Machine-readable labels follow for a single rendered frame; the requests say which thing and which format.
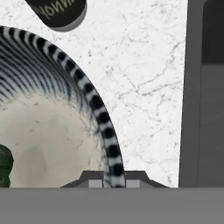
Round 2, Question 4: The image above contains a black and white striped bowl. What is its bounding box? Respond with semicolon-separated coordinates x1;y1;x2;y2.
0;25;127;189

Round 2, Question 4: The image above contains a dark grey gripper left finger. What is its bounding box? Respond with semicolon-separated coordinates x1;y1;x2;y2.
60;170;105;189

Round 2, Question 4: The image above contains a grey metal sink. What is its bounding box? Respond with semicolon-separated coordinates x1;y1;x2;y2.
178;0;224;189

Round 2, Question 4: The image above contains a black can with lettering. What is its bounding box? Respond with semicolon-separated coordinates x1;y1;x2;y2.
24;0;88;33

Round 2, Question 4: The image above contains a green broccoli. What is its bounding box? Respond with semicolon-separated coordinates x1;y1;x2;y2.
0;143;15;188

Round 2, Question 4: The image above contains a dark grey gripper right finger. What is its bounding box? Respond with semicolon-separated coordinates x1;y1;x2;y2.
124;170;170;189

